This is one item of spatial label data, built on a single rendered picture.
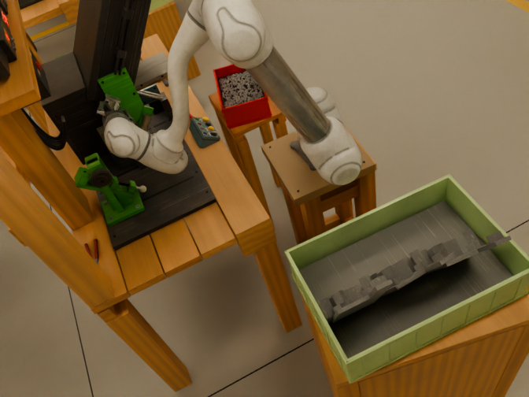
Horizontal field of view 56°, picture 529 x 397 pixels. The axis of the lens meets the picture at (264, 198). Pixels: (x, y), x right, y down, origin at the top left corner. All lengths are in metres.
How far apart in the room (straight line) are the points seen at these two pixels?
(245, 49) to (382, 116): 2.22
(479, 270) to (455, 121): 1.79
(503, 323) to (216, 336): 1.44
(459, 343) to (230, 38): 1.09
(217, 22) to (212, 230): 0.82
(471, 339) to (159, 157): 1.13
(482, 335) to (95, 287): 1.22
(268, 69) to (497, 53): 2.70
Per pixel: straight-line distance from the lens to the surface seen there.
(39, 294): 3.24
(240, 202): 1.86
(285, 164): 1.95
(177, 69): 1.55
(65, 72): 2.24
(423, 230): 1.77
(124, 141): 1.62
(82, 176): 1.86
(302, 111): 1.51
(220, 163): 2.02
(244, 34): 1.26
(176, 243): 1.85
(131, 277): 1.84
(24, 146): 1.82
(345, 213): 2.53
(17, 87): 1.65
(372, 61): 3.86
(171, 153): 1.69
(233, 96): 2.35
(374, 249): 1.73
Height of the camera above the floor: 2.30
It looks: 49 degrees down
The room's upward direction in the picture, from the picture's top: 17 degrees counter-clockwise
